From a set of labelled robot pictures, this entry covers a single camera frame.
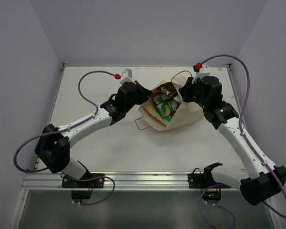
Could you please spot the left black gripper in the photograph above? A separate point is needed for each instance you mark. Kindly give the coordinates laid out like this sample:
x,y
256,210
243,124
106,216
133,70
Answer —
x,y
138,93

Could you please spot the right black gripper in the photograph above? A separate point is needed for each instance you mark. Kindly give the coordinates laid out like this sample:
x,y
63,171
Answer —
x,y
186,89

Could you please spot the green snack packet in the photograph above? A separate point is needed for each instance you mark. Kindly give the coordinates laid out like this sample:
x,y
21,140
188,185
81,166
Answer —
x,y
165,106

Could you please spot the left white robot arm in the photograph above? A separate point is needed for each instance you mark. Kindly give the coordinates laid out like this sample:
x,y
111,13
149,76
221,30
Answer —
x,y
53,147

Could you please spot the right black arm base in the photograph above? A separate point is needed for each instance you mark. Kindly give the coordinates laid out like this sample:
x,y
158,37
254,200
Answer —
x,y
200,179

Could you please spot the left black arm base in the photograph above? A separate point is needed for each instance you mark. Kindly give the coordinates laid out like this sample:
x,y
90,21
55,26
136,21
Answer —
x,y
89,180

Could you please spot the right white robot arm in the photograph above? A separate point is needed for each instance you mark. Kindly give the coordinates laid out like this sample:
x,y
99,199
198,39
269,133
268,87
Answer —
x,y
264,178

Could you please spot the brown candy packet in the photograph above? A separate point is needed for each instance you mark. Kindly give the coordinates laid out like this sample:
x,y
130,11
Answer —
x,y
168,89

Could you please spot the right black control box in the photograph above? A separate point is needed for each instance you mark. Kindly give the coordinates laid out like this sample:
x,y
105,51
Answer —
x,y
212,196

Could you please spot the black control box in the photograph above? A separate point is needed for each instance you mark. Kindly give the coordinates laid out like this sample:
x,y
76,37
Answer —
x,y
212,196
80,195

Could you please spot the left black control box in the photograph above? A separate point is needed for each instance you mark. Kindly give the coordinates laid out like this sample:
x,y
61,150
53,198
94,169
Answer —
x,y
80,195

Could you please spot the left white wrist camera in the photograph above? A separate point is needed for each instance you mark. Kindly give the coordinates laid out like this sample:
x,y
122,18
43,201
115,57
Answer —
x,y
126,76

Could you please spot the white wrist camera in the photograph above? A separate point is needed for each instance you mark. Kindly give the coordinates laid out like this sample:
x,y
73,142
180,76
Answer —
x,y
126,76
201,70

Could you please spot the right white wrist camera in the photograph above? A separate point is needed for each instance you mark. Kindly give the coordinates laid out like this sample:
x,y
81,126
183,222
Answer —
x,y
201,70

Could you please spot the aluminium front rail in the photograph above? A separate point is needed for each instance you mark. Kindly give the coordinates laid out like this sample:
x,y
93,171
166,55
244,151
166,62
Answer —
x,y
121,181

